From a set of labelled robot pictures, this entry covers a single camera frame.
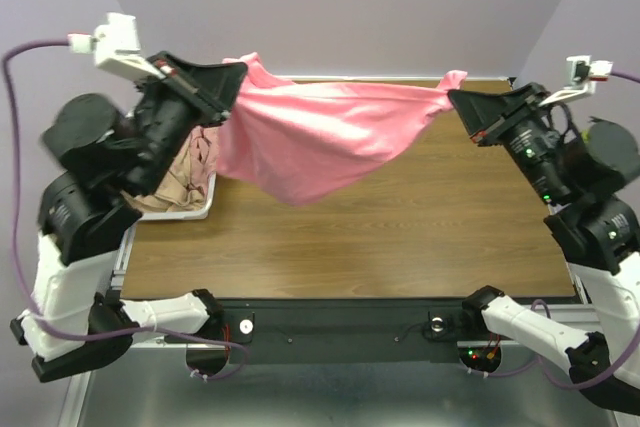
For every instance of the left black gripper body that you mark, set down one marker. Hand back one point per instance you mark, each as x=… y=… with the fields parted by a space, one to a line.
x=178 y=121

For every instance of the pink t shirt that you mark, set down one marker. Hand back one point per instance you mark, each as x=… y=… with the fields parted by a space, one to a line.
x=299 y=142

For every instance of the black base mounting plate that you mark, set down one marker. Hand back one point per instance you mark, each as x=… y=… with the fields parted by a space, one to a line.
x=327 y=331

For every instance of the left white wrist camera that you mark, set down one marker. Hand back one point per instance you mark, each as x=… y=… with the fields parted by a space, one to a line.
x=115 y=48

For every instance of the beige t shirt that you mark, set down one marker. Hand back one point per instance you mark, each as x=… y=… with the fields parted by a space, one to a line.
x=197 y=157

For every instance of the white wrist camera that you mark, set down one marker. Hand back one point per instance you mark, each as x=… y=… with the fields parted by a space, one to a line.
x=582 y=74
x=115 y=48

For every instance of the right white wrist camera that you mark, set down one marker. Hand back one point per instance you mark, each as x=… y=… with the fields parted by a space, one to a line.
x=582 y=74

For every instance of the white plastic laundry basket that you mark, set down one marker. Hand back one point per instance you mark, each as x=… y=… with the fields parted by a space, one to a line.
x=177 y=200

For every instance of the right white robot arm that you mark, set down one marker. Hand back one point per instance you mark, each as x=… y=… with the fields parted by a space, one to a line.
x=600 y=242

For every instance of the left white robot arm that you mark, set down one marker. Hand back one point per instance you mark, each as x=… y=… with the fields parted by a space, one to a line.
x=69 y=325

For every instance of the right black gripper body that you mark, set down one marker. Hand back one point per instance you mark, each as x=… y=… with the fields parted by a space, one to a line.
x=507 y=115

